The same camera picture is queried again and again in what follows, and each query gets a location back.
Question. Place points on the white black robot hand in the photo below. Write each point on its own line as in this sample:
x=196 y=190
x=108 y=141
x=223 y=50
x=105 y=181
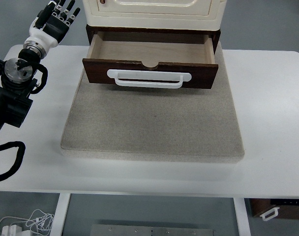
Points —
x=51 y=25

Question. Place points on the dark wooden drawer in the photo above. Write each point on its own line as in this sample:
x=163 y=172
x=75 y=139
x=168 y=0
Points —
x=155 y=52

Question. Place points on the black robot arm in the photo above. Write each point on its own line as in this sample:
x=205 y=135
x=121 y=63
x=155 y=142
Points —
x=25 y=75

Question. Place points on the cream white cabinet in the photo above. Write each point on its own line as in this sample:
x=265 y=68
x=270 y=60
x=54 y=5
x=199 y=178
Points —
x=156 y=14

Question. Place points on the spare wooden drawer on floor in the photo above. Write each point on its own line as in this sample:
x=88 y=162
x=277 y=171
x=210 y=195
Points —
x=268 y=209

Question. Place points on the white left table leg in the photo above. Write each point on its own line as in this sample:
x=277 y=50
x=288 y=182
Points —
x=60 y=214

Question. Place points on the white table leg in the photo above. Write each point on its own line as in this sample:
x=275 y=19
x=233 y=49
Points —
x=241 y=216
x=60 y=214

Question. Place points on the white power adapter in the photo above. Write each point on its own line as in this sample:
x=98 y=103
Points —
x=13 y=230

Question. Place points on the white right table leg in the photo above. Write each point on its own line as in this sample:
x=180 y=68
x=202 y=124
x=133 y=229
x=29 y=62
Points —
x=241 y=216

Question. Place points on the dark wooden drawer frame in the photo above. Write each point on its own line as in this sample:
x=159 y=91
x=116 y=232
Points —
x=214 y=35

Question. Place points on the white drawer handle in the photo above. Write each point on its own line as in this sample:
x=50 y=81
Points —
x=149 y=79

